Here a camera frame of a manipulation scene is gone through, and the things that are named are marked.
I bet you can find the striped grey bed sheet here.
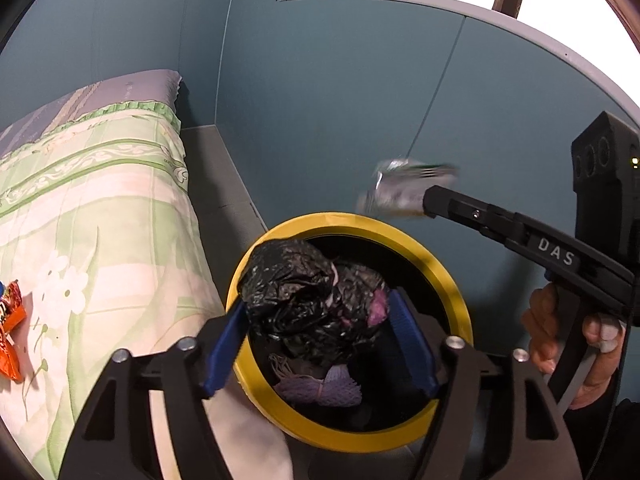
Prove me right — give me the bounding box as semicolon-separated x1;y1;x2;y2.
0;69;183;161

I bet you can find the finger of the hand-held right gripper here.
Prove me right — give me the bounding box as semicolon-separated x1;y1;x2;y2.
422;185;532;261

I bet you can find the person's right hand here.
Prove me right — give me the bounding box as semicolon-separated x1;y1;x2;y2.
522;286;627;411

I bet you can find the green silver snack packet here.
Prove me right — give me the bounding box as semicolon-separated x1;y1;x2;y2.
356;157;461;221

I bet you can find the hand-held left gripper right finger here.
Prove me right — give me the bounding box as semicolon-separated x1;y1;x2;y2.
387;289;583;480

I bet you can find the person's right forearm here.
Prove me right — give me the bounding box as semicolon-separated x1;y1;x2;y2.
570;390;640;480

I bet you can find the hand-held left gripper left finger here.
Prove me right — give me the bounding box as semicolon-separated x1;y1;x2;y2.
59;301;249;480

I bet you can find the purple foam fruit net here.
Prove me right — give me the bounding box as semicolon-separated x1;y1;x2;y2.
367;291;390;326
272;364;363;408

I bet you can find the yellow rimmed trash bin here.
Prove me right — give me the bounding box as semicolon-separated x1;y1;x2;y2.
226;212;473;451

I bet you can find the green printed quilt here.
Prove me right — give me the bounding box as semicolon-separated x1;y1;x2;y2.
0;100;296;480

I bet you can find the black plastic bag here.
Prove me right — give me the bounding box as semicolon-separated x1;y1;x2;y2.
237;239;391;361

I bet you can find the window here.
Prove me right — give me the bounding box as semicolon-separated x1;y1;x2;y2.
277;0;640;128

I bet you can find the orange snack wrapper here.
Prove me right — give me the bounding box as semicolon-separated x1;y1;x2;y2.
0;280;27;382

